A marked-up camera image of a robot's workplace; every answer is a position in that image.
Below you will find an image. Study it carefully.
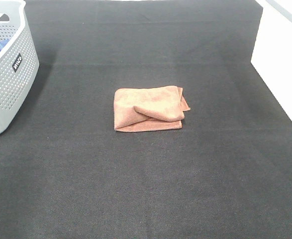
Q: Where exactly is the brown microfibre towel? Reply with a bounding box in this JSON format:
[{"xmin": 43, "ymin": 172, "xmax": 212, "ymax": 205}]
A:
[{"xmin": 113, "ymin": 86, "xmax": 190, "ymax": 132}]

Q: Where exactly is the grey perforated laundry basket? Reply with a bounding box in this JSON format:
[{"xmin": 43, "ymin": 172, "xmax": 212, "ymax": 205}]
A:
[{"xmin": 0, "ymin": 0, "xmax": 39, "ymax": 134}]

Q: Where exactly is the black table mat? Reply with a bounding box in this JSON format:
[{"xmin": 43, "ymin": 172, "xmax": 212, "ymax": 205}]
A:
[{"xmin": 0, "ymin": 0, "xmax": 292, "ymax": 239}]

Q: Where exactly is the white box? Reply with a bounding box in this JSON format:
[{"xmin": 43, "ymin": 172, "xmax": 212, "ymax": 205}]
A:
[{"xmin": 251, "ymin": 0, "xmax": 292, "ymax": 121}]

